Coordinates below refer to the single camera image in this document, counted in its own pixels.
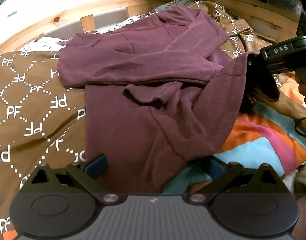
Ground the brown PF-print blanket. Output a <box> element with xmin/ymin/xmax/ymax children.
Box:
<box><xmin>0</xmin><ymin>0</ymin><xmax>306</xmax><ymax>239</ymax></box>

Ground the colourful striped blanket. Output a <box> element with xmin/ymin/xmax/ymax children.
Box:
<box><xmin>0</xmin><ymin>76</ymin><xmax>306</xmax><ymax>240</ymax></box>

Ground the wooden bed frame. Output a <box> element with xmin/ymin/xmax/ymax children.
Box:
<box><xmin>0</xmin><ymin>0</ymin><xmax>299</xmax><ymax>54</ymax></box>

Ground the maroon long-sleeve top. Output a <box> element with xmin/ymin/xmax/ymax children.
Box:
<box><xmin>58</xmin><ymin>7</ymin><xmax>248</xmax><ymax>193</ymax></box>

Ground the white floral bed sheet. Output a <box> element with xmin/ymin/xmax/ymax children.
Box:
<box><xmin>17</xmin><ymin>0</ymin><xmax>197</xmax><ymax>52</ymax></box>

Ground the black cable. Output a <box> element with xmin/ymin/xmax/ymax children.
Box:
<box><xmin>293</xmin><ymin>115</ymin><xmax>306</xmax><ymax>140</ymax></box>

